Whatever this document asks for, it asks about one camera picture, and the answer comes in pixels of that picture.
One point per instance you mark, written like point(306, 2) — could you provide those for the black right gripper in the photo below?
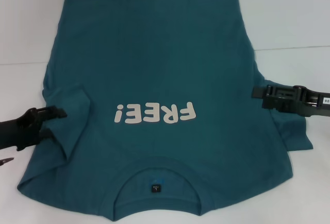
point(301, 105)

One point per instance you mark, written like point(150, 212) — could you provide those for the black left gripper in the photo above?
point(20, 128)

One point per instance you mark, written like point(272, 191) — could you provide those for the teal blue FREE t-shirt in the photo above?
point(154, 67)

